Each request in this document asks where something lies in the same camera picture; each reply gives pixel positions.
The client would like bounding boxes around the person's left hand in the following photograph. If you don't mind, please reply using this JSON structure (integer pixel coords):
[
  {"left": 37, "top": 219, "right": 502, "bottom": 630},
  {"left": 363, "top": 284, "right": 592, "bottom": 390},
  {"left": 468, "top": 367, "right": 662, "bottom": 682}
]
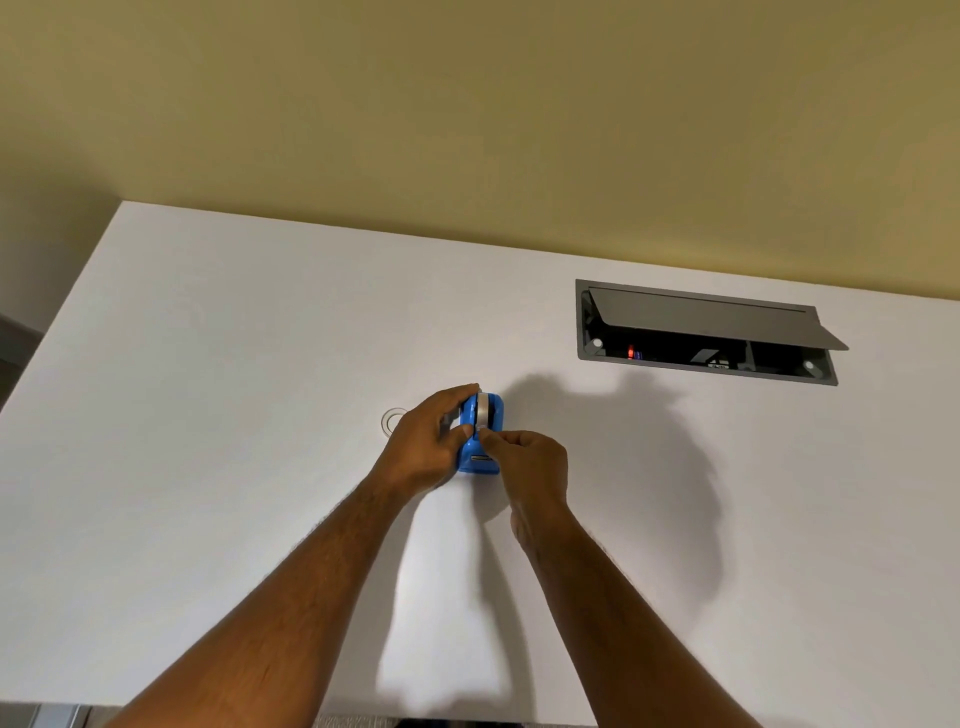
[{"left": 370, "top": 383, "right": 482, "bottom": 502}]

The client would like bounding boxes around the person's right hand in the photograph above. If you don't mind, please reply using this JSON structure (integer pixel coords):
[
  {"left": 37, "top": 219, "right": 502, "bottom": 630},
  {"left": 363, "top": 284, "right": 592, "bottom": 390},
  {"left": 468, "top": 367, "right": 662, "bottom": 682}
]
[{"left": 477, "top": 429, "right": 572, "bottom": 557}]

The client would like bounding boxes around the blue tape dispenser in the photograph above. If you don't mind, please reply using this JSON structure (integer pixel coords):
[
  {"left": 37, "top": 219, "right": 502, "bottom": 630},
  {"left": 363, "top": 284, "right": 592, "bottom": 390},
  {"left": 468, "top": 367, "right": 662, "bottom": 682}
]
[{"left": 454, "top": 392, "right": 504, "bottom": 477}]

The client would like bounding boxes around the person's right forearm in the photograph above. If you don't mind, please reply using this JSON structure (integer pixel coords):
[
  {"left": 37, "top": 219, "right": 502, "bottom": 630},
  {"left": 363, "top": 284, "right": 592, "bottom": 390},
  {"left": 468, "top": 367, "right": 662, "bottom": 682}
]
[{"left": 513, "top": 507, "right": 762, "bottom": 728}]

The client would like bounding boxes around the person's left forearm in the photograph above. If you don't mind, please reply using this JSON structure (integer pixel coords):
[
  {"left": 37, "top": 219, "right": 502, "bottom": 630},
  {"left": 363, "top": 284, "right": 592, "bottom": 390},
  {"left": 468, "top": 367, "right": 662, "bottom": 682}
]
[{"left": 105, "top": 474, "right": 418, "bottom": 728}]

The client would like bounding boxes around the grey recessed cable box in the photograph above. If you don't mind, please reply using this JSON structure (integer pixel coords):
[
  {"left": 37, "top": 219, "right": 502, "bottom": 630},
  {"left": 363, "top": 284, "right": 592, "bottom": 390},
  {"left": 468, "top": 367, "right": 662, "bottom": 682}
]
[{"left": 575, "top": 279, "right": 840, "bottom": 387}]

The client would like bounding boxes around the grey cable box lid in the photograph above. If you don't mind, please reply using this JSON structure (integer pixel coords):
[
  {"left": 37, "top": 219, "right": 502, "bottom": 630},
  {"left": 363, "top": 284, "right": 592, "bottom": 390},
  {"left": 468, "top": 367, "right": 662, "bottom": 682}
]
[{"left": 588, "top": 287, "right": 850, "bottom": 352}]

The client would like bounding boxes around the grey metal frame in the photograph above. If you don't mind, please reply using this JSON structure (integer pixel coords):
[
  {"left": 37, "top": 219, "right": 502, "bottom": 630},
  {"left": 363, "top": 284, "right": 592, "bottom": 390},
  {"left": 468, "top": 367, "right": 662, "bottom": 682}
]
[{"left": 0, "top": 702, "right": 93, "bottom": 728}]

